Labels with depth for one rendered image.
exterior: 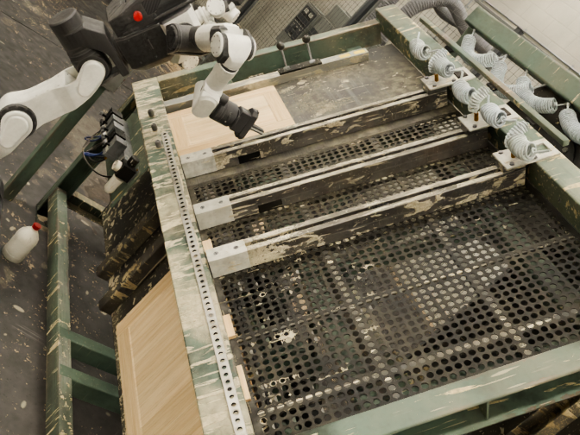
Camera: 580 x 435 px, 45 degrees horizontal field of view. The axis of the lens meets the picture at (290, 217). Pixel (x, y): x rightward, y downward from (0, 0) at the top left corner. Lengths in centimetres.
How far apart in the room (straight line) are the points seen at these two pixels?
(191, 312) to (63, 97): 107
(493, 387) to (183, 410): 102
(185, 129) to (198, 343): 124
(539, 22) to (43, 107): 688
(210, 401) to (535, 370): 81
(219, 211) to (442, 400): 104
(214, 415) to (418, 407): 50
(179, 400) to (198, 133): 113
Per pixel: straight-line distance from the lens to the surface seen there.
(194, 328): 205
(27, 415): 276
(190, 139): 294
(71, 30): 271
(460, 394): 180
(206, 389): 190
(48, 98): 282
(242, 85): 320
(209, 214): 242
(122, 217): 342
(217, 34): 229
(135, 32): 266
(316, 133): 275
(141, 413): 255
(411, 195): 234
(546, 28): 878
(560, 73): 322
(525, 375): 185
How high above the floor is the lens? 178
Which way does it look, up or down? 16 degrees down
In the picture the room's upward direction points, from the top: 45 degrees clockwise
